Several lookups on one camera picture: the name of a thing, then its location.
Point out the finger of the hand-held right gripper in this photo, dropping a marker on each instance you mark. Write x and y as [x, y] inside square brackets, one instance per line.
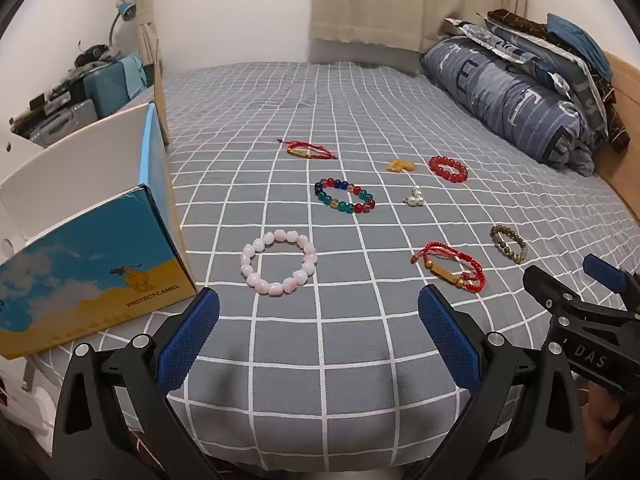
[607, 272]
[550, 287]

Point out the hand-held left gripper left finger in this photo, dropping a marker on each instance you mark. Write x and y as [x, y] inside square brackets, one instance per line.
[190, 330]

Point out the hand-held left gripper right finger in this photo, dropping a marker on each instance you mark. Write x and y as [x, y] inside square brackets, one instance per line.
[450, 340]

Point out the printed cardboard box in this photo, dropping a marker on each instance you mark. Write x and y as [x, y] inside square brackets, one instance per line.
[75, 270]

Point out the person's right hand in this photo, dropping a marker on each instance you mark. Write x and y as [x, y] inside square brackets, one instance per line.
[607, 415]

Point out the grey checked bed sheet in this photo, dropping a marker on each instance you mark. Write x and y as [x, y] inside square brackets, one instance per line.
[350, 310]

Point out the wooden headboard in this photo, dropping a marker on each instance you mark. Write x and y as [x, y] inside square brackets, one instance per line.
[625, 160]

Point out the brown patterned cloth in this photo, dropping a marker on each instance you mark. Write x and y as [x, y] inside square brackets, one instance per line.
[612, 125]

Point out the blue-grey printed pillow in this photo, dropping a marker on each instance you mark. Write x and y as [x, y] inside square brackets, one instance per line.
[500, 90]

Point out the folded patterned blanket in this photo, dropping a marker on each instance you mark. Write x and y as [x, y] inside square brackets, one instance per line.
[530, 50]

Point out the folded blue cloth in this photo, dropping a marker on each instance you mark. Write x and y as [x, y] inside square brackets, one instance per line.
[575, 35]

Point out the grey suitcase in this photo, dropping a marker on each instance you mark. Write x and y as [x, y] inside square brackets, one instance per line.
[65, 122]

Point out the teal suitcase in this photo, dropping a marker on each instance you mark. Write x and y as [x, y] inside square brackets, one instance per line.
[107, 92]

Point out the beige side curtain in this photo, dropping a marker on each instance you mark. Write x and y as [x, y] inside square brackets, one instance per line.
[149, 40]

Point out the beige window curtain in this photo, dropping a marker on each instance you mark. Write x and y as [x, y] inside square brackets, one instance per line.
[400, 0]

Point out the blue desk lamp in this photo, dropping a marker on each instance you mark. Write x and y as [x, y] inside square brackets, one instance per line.
[126, 10]

